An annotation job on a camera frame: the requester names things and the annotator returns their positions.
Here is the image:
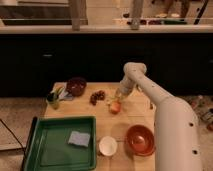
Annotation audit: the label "dark red grapes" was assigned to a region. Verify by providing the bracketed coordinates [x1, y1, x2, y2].
[90, 90, 106, 105]

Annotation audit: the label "dark maroon bowl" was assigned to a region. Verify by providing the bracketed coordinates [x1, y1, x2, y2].
[66, 77, 87, 97]

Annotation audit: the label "white small bowl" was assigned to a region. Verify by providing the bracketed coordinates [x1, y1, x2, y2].
[99, 136, 118, 157]

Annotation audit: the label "black cable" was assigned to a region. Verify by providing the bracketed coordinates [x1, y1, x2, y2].
[0, 118, 28, 161]

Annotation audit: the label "blue cloth piece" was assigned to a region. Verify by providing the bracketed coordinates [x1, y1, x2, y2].
[59, 91, 74, 101]

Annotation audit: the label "blue sponge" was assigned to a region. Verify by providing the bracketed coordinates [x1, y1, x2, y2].
[68, 131, 90, 147]

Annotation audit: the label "green cup with utensils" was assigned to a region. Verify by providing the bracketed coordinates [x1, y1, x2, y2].
[46, 87, 63, 110]

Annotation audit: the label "yellow banana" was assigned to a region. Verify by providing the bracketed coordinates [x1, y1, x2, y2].
[106, 98, 119, 105]

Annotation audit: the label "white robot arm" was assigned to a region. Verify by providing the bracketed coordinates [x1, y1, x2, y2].
[116, 62, 203, 171]

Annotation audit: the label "orange apple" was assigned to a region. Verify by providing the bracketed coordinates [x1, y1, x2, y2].
[109, 102, 121, 114]

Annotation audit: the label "red bowl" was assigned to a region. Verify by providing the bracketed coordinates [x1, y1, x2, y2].
[125, 124, 155, 157]

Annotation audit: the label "green plastic tray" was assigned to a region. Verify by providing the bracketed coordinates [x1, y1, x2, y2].
[21, 116, 97, 171]

